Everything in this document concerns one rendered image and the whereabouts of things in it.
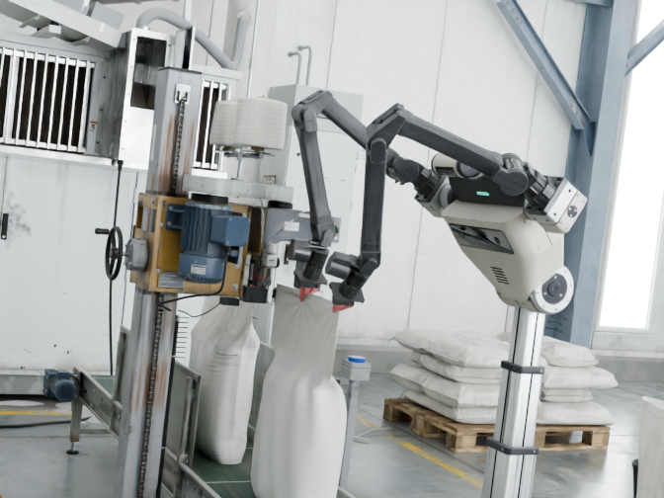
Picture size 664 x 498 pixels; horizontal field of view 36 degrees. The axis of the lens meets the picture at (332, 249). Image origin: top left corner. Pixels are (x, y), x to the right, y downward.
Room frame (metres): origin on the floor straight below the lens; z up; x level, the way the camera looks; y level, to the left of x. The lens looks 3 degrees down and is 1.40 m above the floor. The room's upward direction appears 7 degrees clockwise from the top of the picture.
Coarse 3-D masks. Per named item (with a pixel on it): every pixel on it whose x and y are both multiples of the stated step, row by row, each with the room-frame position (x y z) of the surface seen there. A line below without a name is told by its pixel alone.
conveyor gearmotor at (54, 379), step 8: (48, 376) 4.82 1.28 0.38; (56, 376) 4.76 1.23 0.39; (64, 376) 4.74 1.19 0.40; (80, 376) 4.85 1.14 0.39; (48, 384) 4.82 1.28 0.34; (56, 384) 4.68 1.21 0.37; (64, 384) 4.68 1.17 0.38; (72, 384) 4.70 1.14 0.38; (48, 392) 4.82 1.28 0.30; (56, 392) 4.66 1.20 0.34; (64, 392) 4.68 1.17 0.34; (72, 392) 4.69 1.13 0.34; (64, 400) 4.68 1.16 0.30
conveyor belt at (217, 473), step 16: (112, 384) 4.79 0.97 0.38; (192, 464) 3.59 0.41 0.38; (208, 464) 3.62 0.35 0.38; (224, 464) 3.64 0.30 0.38; (240, 464) 3.67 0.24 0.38; (208, 480) 3.43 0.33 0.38; (224, 480) 3.45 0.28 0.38; (240, 480) 3.47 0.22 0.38; (224, 496) 3.27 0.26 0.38; (240, 496) 3.29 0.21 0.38
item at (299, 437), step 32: (288, 288) 3.37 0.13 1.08; (288, 320) 3.35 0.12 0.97; (320, 320) 3.11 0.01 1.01; (288, 352) 3.31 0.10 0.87; (320, 352) 3.08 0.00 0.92; (288, 384) 3.16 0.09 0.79; (320, 384) 3.05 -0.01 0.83; (288, 416) 3.11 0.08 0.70; (320, 416) 3.03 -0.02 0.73; (256, 448) 3.30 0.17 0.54; (288, 448) 3.09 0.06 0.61; (320, 448) 3.03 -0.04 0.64; (256, 480) 3.28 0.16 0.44; (288, 480) 3.07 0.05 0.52; (320, 480) 3.04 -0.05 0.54
